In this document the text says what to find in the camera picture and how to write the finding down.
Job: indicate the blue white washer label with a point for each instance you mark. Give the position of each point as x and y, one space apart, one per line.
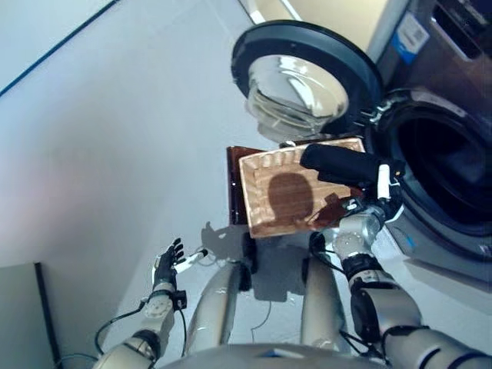
409 38

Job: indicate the grey washing machine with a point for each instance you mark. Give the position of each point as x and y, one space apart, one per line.
423 77

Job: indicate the brown glossy stool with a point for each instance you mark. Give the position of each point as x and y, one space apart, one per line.
235 184

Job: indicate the small blue washer sticker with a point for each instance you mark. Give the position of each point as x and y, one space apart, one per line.
410 242

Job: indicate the white shelf cabinet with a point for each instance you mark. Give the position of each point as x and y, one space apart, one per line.
276 7

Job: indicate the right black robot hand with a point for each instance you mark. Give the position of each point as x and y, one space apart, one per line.
394 200

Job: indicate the grey robot torso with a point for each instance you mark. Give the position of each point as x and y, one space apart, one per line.
269 357

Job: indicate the grey cabinet panel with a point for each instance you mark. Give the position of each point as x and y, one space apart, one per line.
19 315

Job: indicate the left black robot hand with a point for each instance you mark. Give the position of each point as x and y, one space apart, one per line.
167 269

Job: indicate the black garment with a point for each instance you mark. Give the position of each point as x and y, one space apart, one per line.
338 161

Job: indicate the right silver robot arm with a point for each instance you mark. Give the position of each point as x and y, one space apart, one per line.
388 307

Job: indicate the round glass washer door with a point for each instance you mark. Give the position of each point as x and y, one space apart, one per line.
292 77

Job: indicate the left silver robot leg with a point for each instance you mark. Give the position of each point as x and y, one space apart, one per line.
215 300

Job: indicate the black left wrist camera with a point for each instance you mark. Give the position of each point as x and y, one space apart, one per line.
181 299

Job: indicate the wicker laundry basket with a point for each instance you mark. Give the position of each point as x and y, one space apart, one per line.
261 192

